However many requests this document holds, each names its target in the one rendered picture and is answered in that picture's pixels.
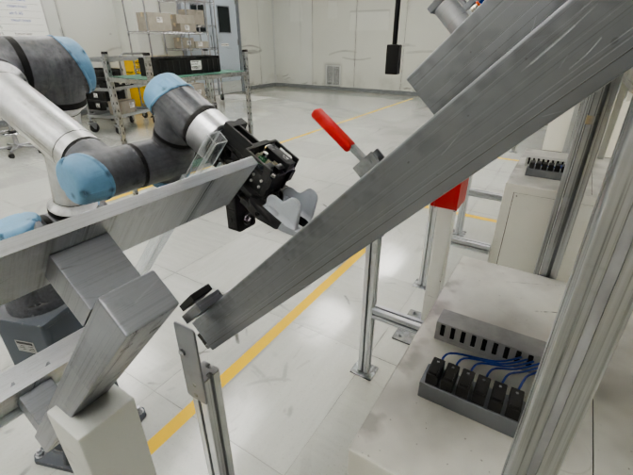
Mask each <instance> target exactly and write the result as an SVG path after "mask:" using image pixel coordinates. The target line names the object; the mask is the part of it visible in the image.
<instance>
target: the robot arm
mask: <svg viewBox="0 0 633 475"><path fill-rule="evenodd" d="M95 88H96V75H95V72H94V69H93V66H92V63H91V61H90V59H89V57H88V55H87V53H86V52H85V50H84V49H83V48H82V47H81V45H80V44H79V43H77V42H76V41H74V40H73V39H71V38H68V37H57V36H53V35H47V36H0V117H1V118H2V119H3V120H4V121H6V122H7V123H8V124H9V125H10V126H12V127H13V128H14V129H15V130H16V131H17V132H18V133H20V134H21V135H22V136H23V137H24V138H25V139H27V140H28V141H29V142H30V143H31V144H33V145H34V146H35V147H36V148H37V149H38V150H40V151H41V152H42V153H43V154H44V158H45V164H46V169H47V173H48V179H49V184H50V189H51V194H52V198H50V199H49V200H48V202H47V204H46V206H47V211H48V213H45V214H42V215H38V214H37V213H35V212H23V213H21V214H20V213H17V214H13V215H10V216H7V217H5V218H3V219H1V220H0V240H3V239H6V238H11V237H14V236H17V235H20V234H22V233H25V232H28V231H31V230H34V226H35V222H36V221H40V222H41V223H42V224H43V226H45V225H48V224H51V223H54V222H57V221H62V220H64V219H67V218H69V217H72V216H75V215H78V214H81V213H84V212H87V211H90V210H92V209H95V208H98V206H99V203H100V202H101V201H103V200H105V201H106V200H109V199H111V198H112V197H115V196H118V195H121V194H124V193H126V192H129V191H133V190H136V189H139V188H145V187H149V186H151V185H153V186H155V187H156V188H159V187H162V186H165V185H167V184H170V183H173V182H176V181H179V179H180V177H181V175H182V174H186V173H187V170H188V168H189V166H190V165H191V163H192V161H193V159H194V156H195V153H198V151H199V149H200V147H201V145H202V144H203V141H204V139H205V137H206V135H207V134H209V133H213V132H217V131H220V132H221V134H222V135H223V136H224V137H225V138H226V139H227V140H228V141H227V143H226V145H225V146H224V148H223V149H222V151H221V153H220V154H219V157H218V158H217V160H216V162H215V163H214V165H213V166H214V167H217V165H218V164H219V162H221V163H222V164H223V166H224V165H227V164H230V163H233V162H236V161H238V160H241V159H243V158H246V157H249V156H253V158H254V159H255V160H256V161H257V163H258V164H257V166H256V167H255V168H254V170H253V171H252V173H251V174H250V176H249V177H248V179H247V180H246V181H245V183H244V184H243V185H242V187H241V188H240V190H239V191H238V192H237V194H236V195H235V197H234V198H233V200H232V201H231V202H230V203H229V204H228V205H226V213H227V221H228V228H229V229H232V230H235V231H237V232H242V231H244V230H245V229H247V228H249V227H251V226H253V225H254V224H255V218H256V219H257V220H259V221H261V222H263V223H265V224H267V225H268V226H270V227H272V228H274V229H278V230H280V231H282V232H284V233H286V234H288V235H291V236H294V235H295V234H296V233H298V232H299V230H300V229H301V228H302V227H304V226H305V225H306V224H307V223H308V222H309V221H311V220H312V219H313V218H314V214H315V210H316V206H317V199H318V196H317V193H316V192H315V191H314V190H313V189H312V188H308V189H307V190H305V191H303V192H298V191H296V190H295V189H294V188H292V187H289V186H287V185H286V182H287V181H289V180H291V178H292V176H293V174H294V172H295V171H296V170H295V168H296V166H297V164H298V162H299V159H298V158H297V157H296V156H295V155H294V154H292V153H291V152H290V151H289V150H288V149H286V148H285V147H284V146H283V145H282V144H281V143H280V142H279V141H278V140H276V139H273V140H267V139H265V140H262V141H259V140H258V139H257V138H256V137H254V136H253V135H252V134H251V133H250V132H249V131H247V130H246V127H247V124H248V123H247V122H246V121H245V120H243V119H242V118H240V119H237V120H236V121H230V120H229V119H228V118H227V117H226V116H225V115H223V114H222V113H221V112H220V111H219V110H218V109H216V108H215V107H214V106H213V105H212V104H211V103H209V102H208V101H207V100H206V99H205V98H204V97H203V96H201V95H200V94H199V93H198V92H197V91H196V90H195V89H194V87H193V86H191V85H190V84H188V83H187V82H185V81H184V80H183V79H182V78H180V77H179V76H178V75H176V74H172V73H164V74H159V75H157V76H155V77H154V78H153V79H152V80H151V81H150V82H149V83H148V85H147V86H146V88H145V91H144V94H143V99H144V102H145V105H146V107H147V108H149V109H150V111H151V113H152V114H154V115H155V121H154V131H153V135H152V137H151V138H150V139H145V140H141V141H136V142H132V143H125V144H122V145H117V146H112V147H109V146H107V145H106V144H105V143H103V142H102V141H101V140H99V139H98V138H96V137H95V136H94V135H93V134H91V133H90V131H89V130H87V129H86V128H85V127H83V126H82V121H81V113H80V111H81V110H82V109H83V108H84V107H86V105H87V97H86V93H91V92H93V91H94V90H95ZM268 144H270V145H268ZM266 145H268V146H267V147H266V148H265V146H266ZM280 148H283V149H284V150H285V151H286V152H287V153H288V154H290V155H291V156H292V158H290V157H289V156H287V155H286V154H285V153H284V152H283V151H282V150H280ZM300 225H301V226H302V227H300ZM63 304H64V301H63V300H62V299H61V297H60V296H59V295H58V293H57V292H56V290H55V289H54V288H53V286H52V285H51V284H49V285H47V286H45V287H41V288H39V289H37V290H35V291H32V292H30V293H28V294H26V295H24V296H22V297H20V298H18V299H15V300H13V301H11V302H9V303H5V304H4V306H5V308H6V310H7V312H8V313H9V314H10V315H11V316H12V317H16V318H29V317H35V316H38V315H42V314H45V313H48V312H51V311H53V310H55V309H57V308H59V307H60V306H62V305H63Z"/></svg>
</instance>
